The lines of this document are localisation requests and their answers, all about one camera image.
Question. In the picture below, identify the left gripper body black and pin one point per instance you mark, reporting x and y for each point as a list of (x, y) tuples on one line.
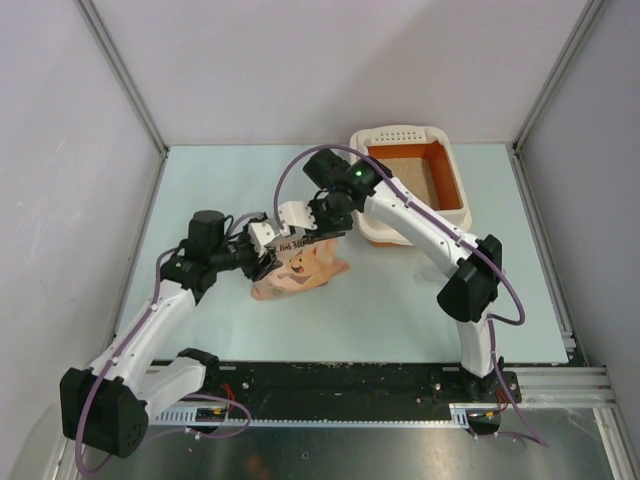
[(241, 254)]

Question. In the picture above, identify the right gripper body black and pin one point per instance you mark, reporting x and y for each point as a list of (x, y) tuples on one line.
[(330, 217)]

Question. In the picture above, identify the pink cat litter bag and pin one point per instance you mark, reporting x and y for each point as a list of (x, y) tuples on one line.
[(303, 267)]

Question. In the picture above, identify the cream orange litter box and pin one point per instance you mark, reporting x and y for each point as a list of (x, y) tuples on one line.
[(421, 157)]

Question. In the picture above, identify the black bag sealing clip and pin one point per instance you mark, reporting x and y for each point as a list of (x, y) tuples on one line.
[(300, 238)]

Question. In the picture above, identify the clear plastic scoop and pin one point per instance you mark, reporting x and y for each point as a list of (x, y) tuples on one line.
[(433, 274)]

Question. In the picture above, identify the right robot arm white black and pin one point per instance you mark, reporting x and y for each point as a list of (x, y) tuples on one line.
[(469, 263)]

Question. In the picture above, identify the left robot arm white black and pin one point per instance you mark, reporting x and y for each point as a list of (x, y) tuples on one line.
[(108, 405)]

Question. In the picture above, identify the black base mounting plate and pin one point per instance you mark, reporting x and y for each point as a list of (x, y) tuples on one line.
[(344, 392)]

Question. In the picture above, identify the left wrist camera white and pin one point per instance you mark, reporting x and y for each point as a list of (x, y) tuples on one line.
[(262, 231)]

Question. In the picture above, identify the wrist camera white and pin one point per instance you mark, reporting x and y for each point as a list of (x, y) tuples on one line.
[(293, 215), (262, 231)]

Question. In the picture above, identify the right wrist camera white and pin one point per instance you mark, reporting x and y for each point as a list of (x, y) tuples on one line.
[(293, 215)]

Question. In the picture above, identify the left aluminium corner post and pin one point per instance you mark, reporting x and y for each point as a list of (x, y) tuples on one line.
[(115, 60)]

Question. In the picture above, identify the aluminium corner post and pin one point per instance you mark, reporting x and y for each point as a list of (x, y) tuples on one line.
[(115, 60), (580, 32)]

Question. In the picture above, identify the aluminium frame rail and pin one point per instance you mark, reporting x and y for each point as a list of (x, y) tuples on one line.
[(546, 385)]

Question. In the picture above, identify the right aluminium corner post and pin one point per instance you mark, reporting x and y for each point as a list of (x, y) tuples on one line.
[(580, 32)]

